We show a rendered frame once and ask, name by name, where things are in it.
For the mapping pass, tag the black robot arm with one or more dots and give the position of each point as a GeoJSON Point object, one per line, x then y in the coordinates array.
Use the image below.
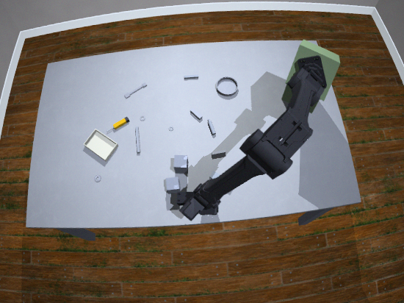
{"type": "Point", "coordinates": [265, 151]}

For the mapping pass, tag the white shallow rectangular tray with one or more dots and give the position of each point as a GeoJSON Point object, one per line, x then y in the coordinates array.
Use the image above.
{"type": "Point", "coordinates": [101, 145]}

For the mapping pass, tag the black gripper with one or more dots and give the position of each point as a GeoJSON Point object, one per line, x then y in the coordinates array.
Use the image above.
{"type": "Point", "coordinates": [210, 211]}

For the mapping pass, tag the yellow rectangular bar with black end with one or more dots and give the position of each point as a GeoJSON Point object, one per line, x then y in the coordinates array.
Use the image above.
{"type": "Point", "coordinates": [121, 123]}

